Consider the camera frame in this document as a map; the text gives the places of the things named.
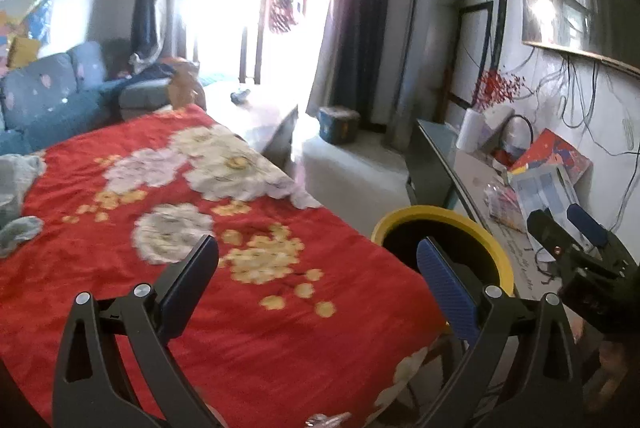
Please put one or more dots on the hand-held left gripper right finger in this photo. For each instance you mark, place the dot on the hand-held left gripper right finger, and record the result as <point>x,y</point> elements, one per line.
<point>445,288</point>

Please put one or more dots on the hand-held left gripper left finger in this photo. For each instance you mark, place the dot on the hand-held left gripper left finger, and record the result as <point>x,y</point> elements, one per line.
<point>192,278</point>

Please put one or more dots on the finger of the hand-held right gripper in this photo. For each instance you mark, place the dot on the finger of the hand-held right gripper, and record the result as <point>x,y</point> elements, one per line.
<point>550,233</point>
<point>587,223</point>

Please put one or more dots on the yellow round trash bin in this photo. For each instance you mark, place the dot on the yellow round trash bin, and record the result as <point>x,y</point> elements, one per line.
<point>435,213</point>

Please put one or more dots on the small silver wrapper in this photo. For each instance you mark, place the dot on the small silver wrapper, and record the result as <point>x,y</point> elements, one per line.
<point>327,420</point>

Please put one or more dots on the person's right hand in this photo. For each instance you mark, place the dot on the person's right hand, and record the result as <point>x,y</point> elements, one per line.
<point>615,368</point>

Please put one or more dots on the blue white booklet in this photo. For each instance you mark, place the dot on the blue white booklet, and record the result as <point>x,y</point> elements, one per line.
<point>542,195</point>

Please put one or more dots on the red flat box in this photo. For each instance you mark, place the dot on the red flat box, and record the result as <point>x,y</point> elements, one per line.
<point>555,156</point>

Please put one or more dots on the white box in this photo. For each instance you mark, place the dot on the white box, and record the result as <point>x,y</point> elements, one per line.
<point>495,123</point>

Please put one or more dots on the white paper towel roll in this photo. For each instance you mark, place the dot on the white paper towel roll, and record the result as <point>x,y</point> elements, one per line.
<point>470,131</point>

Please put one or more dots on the glass-top television cabinet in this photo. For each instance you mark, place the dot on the glass-top television cabinet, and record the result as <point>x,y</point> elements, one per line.
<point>435,158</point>

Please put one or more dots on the red floral blanket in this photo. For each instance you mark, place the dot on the red floral blanket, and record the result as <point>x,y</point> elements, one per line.
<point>300,358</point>

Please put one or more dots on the wooden coffee table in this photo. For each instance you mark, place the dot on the wooden coffee table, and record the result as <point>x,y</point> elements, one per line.
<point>260,118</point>

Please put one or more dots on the small dark object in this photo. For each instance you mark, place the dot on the small dark object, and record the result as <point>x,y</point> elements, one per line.
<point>240,96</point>

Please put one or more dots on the brown paper bag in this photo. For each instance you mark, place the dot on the brown paper bag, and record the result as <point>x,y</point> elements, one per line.
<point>185,86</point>

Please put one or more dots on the blue lidded bucket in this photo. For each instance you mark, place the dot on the blue lidded bucket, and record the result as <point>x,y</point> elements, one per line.
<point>340,126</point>

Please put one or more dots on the grey-green cloth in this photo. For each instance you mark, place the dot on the grey-green cloth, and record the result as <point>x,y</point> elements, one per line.
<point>17,188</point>

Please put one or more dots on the dark clothes heap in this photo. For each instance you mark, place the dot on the dark clothes heap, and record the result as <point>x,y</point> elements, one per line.
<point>150,68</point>

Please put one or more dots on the grey standing air conditioner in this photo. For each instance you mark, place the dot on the grey standing air conditioner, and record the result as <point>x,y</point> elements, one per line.
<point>430,43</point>

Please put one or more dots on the blue patterned sofa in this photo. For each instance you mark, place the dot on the blue patterned sofa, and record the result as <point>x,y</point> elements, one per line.
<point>50,98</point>

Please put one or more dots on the yellow cushion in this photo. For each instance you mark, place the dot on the yellow cushion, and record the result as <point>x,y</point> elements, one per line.
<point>24,52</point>

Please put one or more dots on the grey purple curtain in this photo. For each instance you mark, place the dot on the grey purple curtain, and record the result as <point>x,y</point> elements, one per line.
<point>355,8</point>

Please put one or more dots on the colourful country map poster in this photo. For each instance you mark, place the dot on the colourful country map poster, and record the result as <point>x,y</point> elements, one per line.
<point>30,18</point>

